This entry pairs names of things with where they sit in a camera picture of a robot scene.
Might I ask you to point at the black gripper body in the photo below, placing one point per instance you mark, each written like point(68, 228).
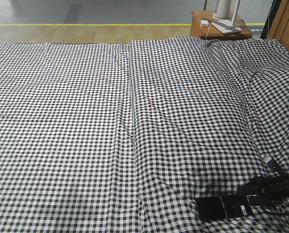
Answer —
point(272, 188)

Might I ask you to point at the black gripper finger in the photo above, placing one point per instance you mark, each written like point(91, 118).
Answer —
point(250, 188)

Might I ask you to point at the black smartphone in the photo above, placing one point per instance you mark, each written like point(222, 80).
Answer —
point(222, 207)

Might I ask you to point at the wooden headboard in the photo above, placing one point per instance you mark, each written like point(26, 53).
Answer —
point(280, 26)

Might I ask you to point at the white charger adapter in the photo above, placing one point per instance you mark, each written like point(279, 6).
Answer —
point(204, 23)

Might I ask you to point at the black white checkered bedsheet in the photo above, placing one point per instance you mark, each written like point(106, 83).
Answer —
point(122, 138)

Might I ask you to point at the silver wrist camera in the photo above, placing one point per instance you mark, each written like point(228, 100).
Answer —
point(271, 163)

